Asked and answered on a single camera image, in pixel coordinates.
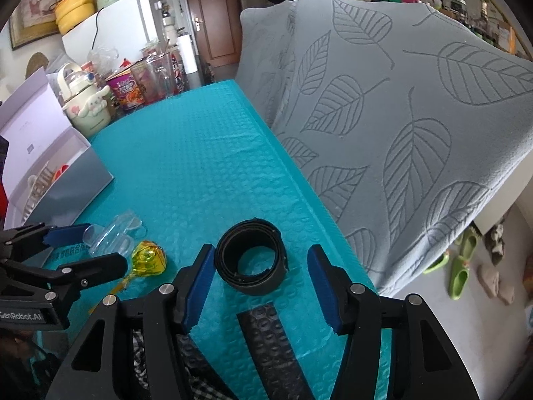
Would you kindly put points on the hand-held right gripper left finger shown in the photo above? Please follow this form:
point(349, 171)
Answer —
point(198, 287)

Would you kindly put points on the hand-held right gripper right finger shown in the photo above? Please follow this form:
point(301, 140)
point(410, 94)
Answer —
point(327, 291)

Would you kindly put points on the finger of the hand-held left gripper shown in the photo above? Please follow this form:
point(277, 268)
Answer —
point(62, 234)
point(95, 266)

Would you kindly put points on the clear plastic hair clip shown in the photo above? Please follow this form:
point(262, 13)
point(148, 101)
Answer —
point(112, 233)

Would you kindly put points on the white hinged gift box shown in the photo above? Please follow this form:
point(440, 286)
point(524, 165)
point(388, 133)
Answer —
point(62, 191)

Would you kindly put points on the green lollipop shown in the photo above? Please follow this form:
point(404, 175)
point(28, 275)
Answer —
point(148, 258)

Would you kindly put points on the pearly white claw clip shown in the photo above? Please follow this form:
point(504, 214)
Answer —
point(37, 183)

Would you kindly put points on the black white checkered scrunchie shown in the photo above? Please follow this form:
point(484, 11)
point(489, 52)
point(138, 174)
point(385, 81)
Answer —
point(208, 385)

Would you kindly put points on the green slipper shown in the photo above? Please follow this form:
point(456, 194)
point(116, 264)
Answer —
point(459, 279)
point(437, 263)

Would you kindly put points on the cream cartoon water bottle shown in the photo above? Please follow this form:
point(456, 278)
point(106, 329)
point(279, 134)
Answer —
point(87, 112)

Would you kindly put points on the purple instant noodle cup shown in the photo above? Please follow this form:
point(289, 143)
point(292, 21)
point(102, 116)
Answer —
point(127, 91)

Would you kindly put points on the beige slipper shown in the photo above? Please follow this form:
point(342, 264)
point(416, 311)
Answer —
point(489, 281)
point(507, 296)

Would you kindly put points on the woven straw fan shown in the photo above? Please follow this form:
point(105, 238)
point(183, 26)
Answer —
point(36, 64)

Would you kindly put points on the grey leaf-pattern covered chair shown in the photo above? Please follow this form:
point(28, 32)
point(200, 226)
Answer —
point(395, 133)
point(262, 58)

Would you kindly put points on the glass mug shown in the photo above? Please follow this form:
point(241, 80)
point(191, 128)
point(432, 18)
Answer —
point(152, 81)

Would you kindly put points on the red soda can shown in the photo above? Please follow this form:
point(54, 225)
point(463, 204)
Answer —
point(179, 71)

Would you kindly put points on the white fridge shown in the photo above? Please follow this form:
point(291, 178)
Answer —
point(120, 29)

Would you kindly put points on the yellow pot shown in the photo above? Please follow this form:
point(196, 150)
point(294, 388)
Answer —
point(75, 12)

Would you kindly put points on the framed picture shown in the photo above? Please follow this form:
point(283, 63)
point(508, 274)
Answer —
point(35, 8)

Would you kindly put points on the brown door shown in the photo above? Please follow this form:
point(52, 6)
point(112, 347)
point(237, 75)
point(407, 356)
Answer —
point(216, 21)

